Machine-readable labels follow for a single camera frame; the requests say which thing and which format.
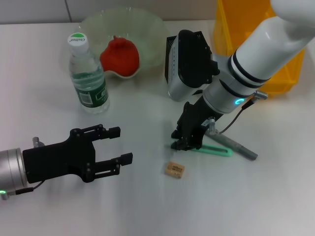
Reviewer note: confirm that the black mesh pen holder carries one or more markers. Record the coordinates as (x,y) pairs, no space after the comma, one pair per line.
(170,41)

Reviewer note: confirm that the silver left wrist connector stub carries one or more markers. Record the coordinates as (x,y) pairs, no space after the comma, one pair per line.
(36,141)

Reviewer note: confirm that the yellow plastic bin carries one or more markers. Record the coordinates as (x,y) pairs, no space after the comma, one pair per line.
(226,29)

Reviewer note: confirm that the green utility knife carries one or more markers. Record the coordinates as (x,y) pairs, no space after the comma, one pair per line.
(221,152)

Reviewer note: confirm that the translucent green fruit plate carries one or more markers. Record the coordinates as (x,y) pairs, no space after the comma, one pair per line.
(150,37)

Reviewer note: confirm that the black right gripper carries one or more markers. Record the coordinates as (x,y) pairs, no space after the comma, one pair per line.
(197,118)

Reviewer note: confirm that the red-orange fruit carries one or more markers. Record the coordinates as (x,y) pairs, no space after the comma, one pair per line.
(120,57)

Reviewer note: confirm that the grey pen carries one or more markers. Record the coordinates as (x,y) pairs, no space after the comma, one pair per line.
(241,148)

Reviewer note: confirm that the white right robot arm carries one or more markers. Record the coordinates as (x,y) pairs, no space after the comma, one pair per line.
(265,49)

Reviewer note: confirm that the clear green-label water bottle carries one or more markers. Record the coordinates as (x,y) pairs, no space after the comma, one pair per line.
(91,96)

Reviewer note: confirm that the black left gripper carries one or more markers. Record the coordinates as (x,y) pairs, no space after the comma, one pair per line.
(59,159)

